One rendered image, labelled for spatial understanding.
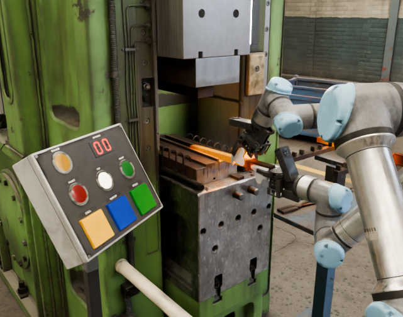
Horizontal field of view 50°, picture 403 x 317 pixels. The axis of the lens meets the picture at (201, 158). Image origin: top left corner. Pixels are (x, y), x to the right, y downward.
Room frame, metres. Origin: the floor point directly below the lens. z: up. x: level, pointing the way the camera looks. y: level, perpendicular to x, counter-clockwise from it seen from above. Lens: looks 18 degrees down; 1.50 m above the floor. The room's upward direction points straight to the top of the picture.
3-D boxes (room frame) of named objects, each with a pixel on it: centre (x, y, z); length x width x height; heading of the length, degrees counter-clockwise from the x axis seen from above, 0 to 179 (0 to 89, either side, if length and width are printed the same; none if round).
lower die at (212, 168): (1.67, 0.07, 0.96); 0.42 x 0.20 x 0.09; 39
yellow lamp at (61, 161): (0.99, 0.33, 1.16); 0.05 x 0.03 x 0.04; 129
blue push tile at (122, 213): (1.04, 0.21, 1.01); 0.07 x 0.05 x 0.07; 154
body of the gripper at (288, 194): (1.28, -0.27, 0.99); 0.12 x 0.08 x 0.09; 39
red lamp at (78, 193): (0.97, 0.30, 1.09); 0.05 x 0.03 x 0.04; 129
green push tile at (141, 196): (1.13, 0.17, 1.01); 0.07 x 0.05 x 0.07; 154
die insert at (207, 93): (1.72, 0.08, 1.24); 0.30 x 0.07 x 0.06; 39
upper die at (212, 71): (1.67, 0.07, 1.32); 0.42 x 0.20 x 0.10; 39
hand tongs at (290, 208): (1.83, -0.59, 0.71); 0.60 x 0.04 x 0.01; 122
